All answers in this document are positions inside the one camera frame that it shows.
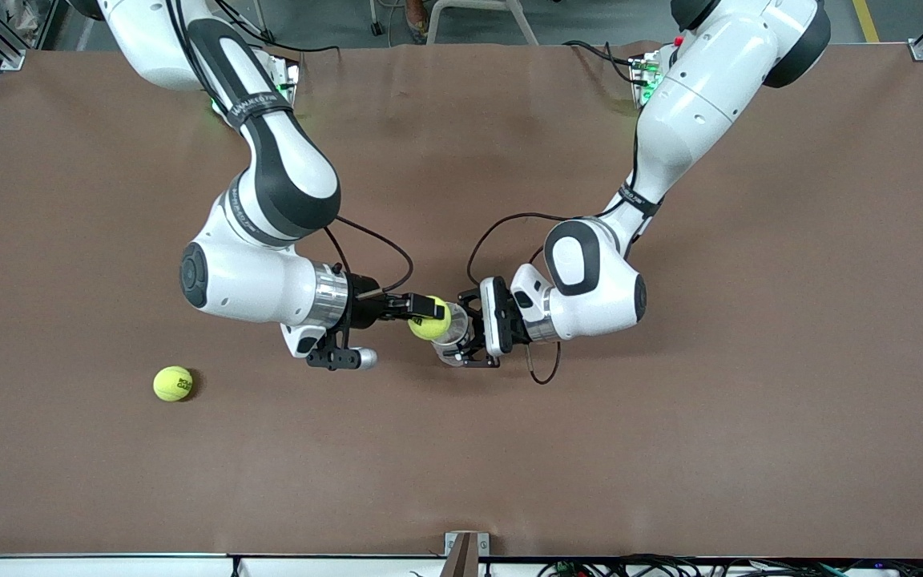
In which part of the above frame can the yellow Wilson tennis ball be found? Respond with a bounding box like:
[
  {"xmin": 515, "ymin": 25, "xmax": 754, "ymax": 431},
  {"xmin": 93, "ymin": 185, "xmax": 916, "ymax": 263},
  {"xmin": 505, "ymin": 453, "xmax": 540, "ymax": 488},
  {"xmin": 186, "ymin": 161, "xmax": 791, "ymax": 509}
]
[
  {"xmin": 408, "ymin": 297, "xmax": 453, "ymax": 341},
  {"xmin": 153, "ymin": 366, "xmax": 194, "ymax": 402}
]

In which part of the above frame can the brown table cover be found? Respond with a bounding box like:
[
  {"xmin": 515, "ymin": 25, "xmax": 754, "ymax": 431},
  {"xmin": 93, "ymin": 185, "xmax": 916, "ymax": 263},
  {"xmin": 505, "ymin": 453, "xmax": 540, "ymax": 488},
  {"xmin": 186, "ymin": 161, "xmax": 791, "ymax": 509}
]
[{"xmin": 0, "ymin": 42, "xmax": 923, "ymax": 559}]

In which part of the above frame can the brown wooden beam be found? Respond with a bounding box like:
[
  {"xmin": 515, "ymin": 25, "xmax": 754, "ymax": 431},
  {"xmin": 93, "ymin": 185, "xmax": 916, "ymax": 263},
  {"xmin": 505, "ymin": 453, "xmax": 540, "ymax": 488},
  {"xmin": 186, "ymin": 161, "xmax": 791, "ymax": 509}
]
[{"xmin": 439, "ymin": 532, "xmax": 480, "ymax": 577}]

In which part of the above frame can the white metal stand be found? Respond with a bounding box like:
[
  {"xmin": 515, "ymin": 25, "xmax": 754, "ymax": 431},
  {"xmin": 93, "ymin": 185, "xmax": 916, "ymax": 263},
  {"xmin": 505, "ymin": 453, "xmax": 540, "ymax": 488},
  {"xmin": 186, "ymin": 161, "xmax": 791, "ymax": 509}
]
[{"xmin": 427, "ymin": 0, "xmax": 540, "ymax": 46}]

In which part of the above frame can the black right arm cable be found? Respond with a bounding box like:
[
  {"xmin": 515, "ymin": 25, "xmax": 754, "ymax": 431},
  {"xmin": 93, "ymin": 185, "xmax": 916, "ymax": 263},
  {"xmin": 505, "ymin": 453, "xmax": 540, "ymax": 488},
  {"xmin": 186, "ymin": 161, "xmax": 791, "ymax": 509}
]
[{"xmin": 161, "ymin": 0, "xmax": 415, "ymax": 296}]

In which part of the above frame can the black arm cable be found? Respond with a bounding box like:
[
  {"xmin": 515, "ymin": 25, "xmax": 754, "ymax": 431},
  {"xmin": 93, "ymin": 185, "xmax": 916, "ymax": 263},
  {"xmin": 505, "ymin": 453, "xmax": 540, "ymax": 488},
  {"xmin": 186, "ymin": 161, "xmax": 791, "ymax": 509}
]
[
  {"xmin": 161, "ymin": 0, "xmax": 415, "ymax": 296},
  {"xmin": 467, "ymin": 120, "xmax": 663, "ymax": 385}
]

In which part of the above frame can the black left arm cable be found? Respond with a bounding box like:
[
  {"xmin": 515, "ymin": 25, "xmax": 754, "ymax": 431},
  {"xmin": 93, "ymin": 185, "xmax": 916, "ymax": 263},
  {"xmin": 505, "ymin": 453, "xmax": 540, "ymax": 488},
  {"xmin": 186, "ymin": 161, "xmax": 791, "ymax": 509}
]
[{"xmin": 467, "ymin": 120, "xmax": 663, "ymax": 385}]

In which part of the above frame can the silver bracket plate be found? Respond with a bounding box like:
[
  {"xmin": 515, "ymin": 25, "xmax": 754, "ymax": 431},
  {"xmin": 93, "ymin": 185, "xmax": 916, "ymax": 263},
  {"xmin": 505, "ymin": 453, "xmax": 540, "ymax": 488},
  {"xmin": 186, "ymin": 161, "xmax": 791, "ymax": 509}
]
[{"xmin": 444, "ymin": 531, "xmax": 491, "ymax": 558}]

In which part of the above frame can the black base cable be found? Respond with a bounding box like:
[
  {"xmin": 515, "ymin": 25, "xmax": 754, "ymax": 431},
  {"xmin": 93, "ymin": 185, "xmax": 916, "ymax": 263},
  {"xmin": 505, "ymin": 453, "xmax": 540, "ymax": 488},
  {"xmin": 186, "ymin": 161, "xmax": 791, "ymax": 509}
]
[
  {"xmin": 562, "ymin": 38, "xmax": 648, "ymax": 86},
  {"xmin": 213, "ymin": 0, "xmax": 342, "ymax": 57}
]

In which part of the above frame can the black cable bundle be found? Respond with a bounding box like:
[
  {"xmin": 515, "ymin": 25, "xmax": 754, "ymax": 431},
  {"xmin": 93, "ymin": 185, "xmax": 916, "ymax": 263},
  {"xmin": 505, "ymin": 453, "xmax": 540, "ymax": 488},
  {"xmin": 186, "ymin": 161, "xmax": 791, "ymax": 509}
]
[{"xmin": 538, "ymin": 553, "xmax": 923, "ymax": 577}]

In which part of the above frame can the white table edge rail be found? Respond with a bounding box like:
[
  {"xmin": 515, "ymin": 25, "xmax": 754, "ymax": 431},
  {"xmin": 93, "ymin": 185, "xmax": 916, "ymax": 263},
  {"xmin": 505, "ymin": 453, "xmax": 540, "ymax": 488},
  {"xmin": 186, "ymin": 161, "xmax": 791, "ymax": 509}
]
[{"xmin": 0, "ymin": 553, "xmax": 923, "ymax": 577}]

